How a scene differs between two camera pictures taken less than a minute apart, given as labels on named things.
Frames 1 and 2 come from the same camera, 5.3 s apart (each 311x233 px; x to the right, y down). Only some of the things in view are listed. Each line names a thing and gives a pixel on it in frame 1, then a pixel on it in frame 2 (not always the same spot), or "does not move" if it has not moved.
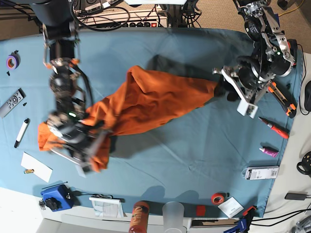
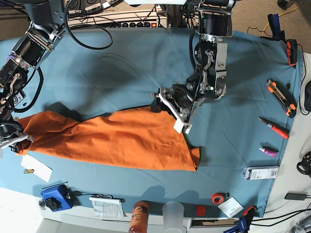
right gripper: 249,87 to 181,100
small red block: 200,210 does not move
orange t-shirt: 147,98 to 141,136
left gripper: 78,135 to 11,132
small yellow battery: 28,171 does not move
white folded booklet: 105,207 does not move
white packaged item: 260,173 does not move
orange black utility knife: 284,99 does not move
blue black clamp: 244,223 does not move
